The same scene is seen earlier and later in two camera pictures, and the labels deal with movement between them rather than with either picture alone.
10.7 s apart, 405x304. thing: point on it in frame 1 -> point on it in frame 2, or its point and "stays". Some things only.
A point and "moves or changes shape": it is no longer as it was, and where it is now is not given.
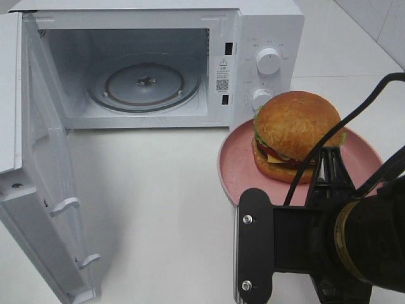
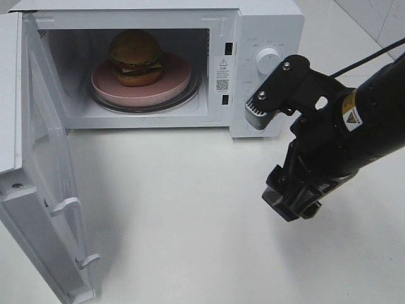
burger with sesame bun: x=286 y=126 moves or changes shape
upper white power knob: x=268 y=61 stays
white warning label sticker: x=223 y=75 stays
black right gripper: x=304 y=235 -> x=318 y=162
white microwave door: x=37 y=174 stays
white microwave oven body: x=166 y=64 stays
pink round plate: x=237 y=170 -> x=175 y=76
